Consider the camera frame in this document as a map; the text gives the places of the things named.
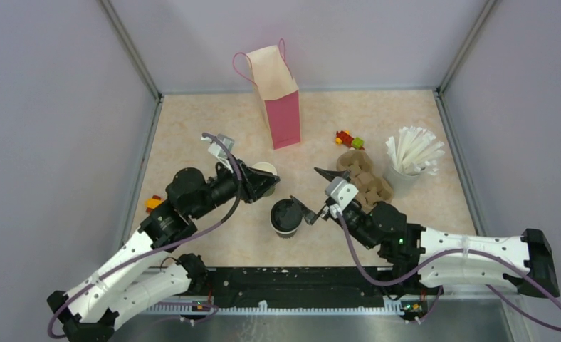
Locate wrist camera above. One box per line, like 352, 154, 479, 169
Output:
325, 177, 359, 210
203, 134, 235, 170

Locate pink paper bag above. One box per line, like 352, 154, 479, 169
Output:
232, 38, 301, 150

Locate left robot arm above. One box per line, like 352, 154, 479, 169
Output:
47, 160, 280, 341

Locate black paper cup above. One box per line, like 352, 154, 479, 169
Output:
271, 222, 302, 239

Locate brown pulp cup carrier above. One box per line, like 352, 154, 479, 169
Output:
336, 150, 394, 213

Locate red yellow green toy blocks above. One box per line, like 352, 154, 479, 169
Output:
335, 130, 365, 150

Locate yellow red toy car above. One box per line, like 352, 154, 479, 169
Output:
145, 195, 163, 213

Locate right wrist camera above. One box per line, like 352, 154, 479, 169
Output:
325, 177, 359, 210

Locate green paper cup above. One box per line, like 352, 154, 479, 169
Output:
251, 162, 280, 197

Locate white cup of straws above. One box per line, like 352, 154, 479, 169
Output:
384, 126, 445, 198

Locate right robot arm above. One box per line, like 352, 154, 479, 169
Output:
291, 168, 560, 298

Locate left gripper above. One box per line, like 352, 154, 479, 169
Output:
192, 153, 281, 219

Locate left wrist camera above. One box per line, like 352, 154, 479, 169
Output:
203, 134, 235, 170

